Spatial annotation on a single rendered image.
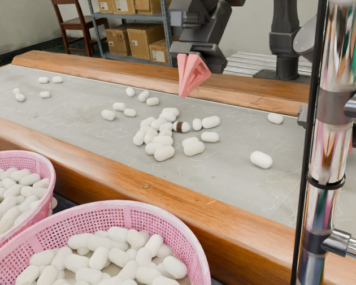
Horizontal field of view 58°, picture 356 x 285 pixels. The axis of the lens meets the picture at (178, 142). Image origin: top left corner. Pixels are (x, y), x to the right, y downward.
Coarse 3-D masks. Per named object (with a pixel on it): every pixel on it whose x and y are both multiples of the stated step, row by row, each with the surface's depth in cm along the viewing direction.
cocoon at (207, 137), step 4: (204, 132) 59; (208, 132) 59; (212, 132) 59; (204, 136) 59; (208, 136) 59; (212, 136) 58; (216, 136) 58; (204, 140) 59; (208, 140) 59; (212, 140) 58; (216, 140) 59
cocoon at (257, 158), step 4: (256, 152) 51; (260, 152) 51; (252, 156) 51; (256, 156) 51; (260, 156) 50; (264, 156) 50; (268, 156) 50; (252, 160) 51; (256, 160) 51; (260, 160) 50; (264, 160) 50; (268, 160) 50; (256, 164) 51; (260, 164) 50; (264, 164) 50; (268, 164) 50; (264, 168) 50
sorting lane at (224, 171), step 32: (0, 96) 95; (32, 96) 92; (64, 96) 89; (96, 96) 86; (128, 96) 83; (160, 96) 81; (32, 128) 74; (64, 128) 72; (96, 128) 70; (128, 128) 68; (192, 128) 65; (224, 128) 63; (256, 128) 62; (288, 128) 60; (128, 160) 58; (192, 160) 55; (224, 160) 54; (288, 160) 52; (352, 160) 50; (224, 192) 47; (256, 192) 46; (288, 192) 46; (352, 192) 44; (288, 224) 41; (352, 224) 40
